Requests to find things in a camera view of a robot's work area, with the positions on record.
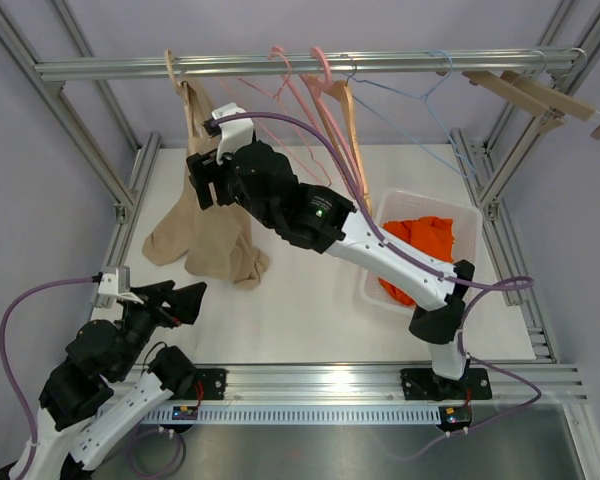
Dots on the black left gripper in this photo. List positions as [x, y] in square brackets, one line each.
[185, 301]

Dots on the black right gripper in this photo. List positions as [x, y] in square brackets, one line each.
[205, 172]

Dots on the beige garment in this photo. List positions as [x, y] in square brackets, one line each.
[215, 242]

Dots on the thick pink plastic hanger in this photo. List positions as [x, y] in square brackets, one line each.
[317, 87]

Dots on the beige hanger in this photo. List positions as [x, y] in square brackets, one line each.
[185, 93]

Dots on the orange t shirt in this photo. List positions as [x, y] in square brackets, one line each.
[430, 234]

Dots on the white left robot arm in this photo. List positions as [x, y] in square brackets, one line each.
[69, 434]

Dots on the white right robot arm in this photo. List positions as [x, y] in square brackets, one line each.
[317, 218]

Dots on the wooden hanger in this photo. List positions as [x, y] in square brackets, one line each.
[340, 91]

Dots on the white plastic basket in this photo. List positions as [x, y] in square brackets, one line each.
[397, 205]

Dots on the wooden hangers at right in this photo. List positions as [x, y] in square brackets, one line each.
[536, 99]

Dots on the aluminium hanging rod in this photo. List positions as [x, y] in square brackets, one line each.
[357, 63]

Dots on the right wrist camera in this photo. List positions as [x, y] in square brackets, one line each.
[234, 134]

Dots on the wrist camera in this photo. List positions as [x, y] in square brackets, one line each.
[114, 285]
[234, 134]

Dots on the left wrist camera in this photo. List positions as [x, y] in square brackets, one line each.
[114, 285]

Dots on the white slotted cable duct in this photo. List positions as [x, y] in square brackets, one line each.
[294, 415]

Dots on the blue wire hanger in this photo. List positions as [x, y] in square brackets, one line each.
[463, 167]

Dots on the aluminium front rail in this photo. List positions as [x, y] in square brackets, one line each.
[367, 384]

